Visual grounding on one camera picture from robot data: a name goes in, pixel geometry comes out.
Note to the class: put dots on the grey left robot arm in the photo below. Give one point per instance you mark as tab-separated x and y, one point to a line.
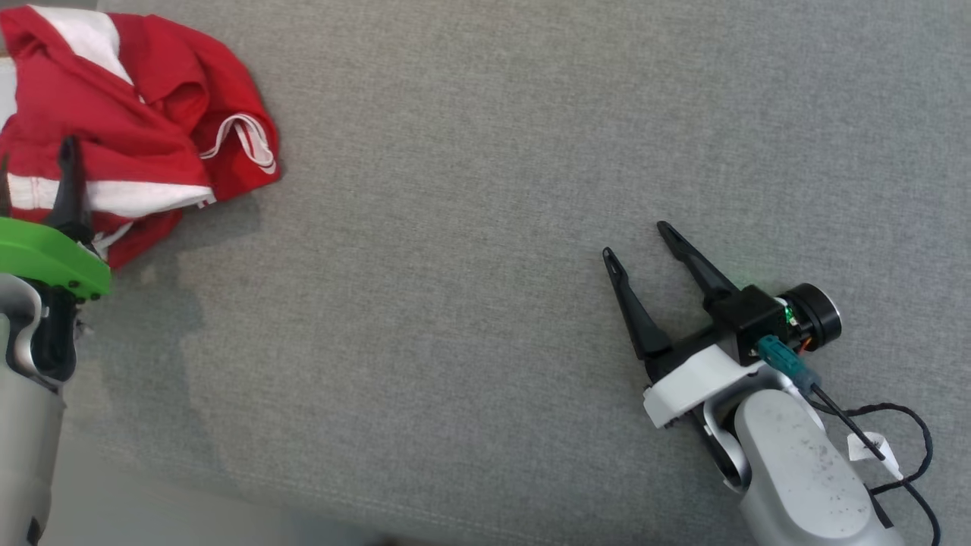
23	455

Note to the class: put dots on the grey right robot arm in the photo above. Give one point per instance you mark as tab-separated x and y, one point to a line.
804	470

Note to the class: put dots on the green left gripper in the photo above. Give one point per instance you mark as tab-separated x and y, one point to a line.
45	254

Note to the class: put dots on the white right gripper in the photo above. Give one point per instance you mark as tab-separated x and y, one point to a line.
698	379

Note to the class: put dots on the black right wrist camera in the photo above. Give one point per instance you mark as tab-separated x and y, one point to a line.
747	315

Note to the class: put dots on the teal right camera connector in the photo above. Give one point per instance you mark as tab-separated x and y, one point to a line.
785	362

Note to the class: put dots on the red and white garment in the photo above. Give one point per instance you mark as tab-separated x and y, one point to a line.
91	114

